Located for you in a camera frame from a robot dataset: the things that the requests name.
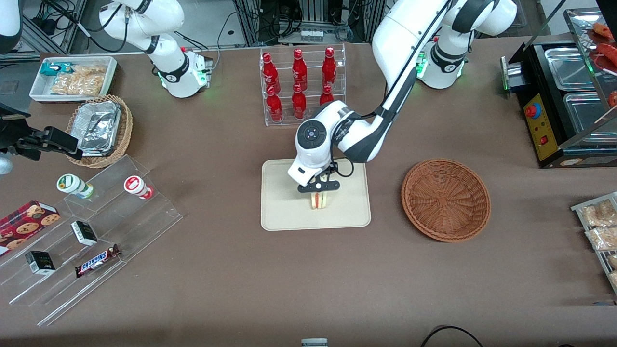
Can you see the green label yogurt cup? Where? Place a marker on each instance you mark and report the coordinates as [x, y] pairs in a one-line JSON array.
[[72, 184]]

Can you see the white rectangular snack bin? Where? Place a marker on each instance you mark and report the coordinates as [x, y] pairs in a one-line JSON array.
[[41, 91]]

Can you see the triangular sandwich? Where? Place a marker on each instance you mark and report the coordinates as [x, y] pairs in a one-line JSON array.
[[321, 201]]

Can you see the clear acrylic bottle rack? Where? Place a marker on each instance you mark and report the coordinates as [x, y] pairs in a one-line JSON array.
[[289, 123]]

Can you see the teal snack packet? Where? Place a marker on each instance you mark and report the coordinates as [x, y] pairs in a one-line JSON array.
[[53, 69]]

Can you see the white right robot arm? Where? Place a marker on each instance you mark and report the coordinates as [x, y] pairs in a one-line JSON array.
[[164, 24]]

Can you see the oval tan wicker basket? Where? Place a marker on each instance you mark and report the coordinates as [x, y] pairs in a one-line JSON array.
[[126, 130]]

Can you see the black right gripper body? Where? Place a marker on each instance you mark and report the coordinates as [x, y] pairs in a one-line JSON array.
[[15, 135]]

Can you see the clear bag of pastries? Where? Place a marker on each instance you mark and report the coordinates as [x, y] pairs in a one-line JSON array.
[[600, 213], [605, 238], [614, 280], [613, 261]]

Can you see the grey snack display tray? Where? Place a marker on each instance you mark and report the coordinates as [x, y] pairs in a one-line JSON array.
[[578, 208]]

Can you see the Snickers chocolate bar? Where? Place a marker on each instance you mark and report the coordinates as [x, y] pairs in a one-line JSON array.
[[96, 261]]

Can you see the round brown wicker basket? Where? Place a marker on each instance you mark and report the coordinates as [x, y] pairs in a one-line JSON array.
[[446, 200]]

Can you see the clear bag of crackers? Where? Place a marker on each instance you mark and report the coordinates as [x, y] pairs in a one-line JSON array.
[[82, 79]]

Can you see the red sausage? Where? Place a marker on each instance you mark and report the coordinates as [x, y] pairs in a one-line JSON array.
[[603, 30], [608, 54]]

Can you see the aluminium equipment frame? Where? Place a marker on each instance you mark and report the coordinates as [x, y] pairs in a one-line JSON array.
[[248, 21]]

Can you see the grey power strip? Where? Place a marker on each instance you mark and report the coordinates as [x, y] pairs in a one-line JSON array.
[[311, 35]]

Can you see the black food warmer machine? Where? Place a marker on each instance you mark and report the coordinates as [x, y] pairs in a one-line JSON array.
[[540, 72]]

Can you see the clear acrylic stepped shelf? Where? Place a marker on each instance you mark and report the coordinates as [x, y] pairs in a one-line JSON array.
[[144, 221]]

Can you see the aluminium foil container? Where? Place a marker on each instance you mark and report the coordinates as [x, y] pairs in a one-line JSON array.
[[99, 127]]

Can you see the white box edge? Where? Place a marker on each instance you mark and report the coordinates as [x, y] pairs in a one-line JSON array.
[[314, 343]]

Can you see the red label yogurt cup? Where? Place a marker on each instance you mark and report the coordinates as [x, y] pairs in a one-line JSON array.
[[136, 186]]

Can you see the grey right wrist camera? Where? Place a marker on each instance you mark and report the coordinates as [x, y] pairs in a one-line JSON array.
[[4, 166]]

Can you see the beige plastic tray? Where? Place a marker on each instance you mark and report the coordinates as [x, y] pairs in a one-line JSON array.
[[347, 212]]

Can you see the small black green box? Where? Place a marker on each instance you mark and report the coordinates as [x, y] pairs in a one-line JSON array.
[[40, 262], [84, 233]]

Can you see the steel warmer pan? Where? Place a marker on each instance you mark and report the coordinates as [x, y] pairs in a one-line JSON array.
[[569, 67], [585, 113]]

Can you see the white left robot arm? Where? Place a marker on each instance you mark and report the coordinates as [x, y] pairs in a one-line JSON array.
[[400, 33]]

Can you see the red cookie box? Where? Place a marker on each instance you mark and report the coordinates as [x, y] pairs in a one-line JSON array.
[[26, 224]]

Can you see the red drink bottle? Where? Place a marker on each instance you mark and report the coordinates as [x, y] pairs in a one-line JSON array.
[[299, 106], [329, 70], [270, 74], [326, 95], [274, 108], [300, 72]]

